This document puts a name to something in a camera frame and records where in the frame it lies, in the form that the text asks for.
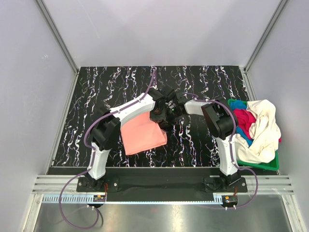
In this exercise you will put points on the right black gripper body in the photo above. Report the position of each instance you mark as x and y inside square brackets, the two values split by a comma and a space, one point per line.
[173, 114]

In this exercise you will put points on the left small controller board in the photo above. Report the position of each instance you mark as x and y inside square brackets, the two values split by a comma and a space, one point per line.
[99, 198]

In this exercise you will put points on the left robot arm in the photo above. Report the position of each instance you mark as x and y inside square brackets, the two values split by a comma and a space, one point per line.
[104, 133]

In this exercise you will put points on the salmon pink t-shirt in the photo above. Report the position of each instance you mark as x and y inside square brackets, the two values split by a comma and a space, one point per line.
[142, 134]

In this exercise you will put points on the magenta t-shirt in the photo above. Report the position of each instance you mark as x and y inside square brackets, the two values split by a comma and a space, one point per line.
[245, 119]

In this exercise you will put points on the left aluminium frame post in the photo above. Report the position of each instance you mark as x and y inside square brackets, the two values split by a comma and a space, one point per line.
[56, 34]

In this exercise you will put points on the green plastic basket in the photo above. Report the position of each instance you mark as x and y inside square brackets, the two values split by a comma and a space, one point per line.
[263, 164]

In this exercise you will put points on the aluminium frame post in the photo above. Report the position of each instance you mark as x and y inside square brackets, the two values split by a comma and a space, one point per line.
[56, 34]
[266, 33]

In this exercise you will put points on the blue t-shirt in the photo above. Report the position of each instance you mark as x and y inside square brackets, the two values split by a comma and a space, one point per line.
[245, 135]

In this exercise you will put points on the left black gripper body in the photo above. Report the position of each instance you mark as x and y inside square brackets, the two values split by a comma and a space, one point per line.
[158, 115]

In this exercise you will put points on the small controller board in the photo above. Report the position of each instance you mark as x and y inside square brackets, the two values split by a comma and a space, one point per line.
[99, 198]
[231, 199]

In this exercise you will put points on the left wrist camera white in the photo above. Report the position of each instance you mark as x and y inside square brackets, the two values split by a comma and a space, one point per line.
[170, 104]

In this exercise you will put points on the right small controller board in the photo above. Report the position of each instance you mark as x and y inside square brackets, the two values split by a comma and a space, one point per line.
[231, 199]

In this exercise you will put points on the right aluminium frame post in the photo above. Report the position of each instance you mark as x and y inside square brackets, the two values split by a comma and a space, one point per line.
[266, 33]

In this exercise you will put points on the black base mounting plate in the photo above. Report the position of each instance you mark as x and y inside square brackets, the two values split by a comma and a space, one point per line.
[176, 181]

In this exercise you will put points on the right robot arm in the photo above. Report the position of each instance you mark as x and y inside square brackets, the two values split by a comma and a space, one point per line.
[221, 123]

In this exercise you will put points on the cream white t-shirt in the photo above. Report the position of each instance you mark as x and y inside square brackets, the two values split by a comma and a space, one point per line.
[260, 135]

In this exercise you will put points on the slotted cable duct rail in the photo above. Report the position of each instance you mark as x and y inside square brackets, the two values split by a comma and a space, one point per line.
[147, 198]

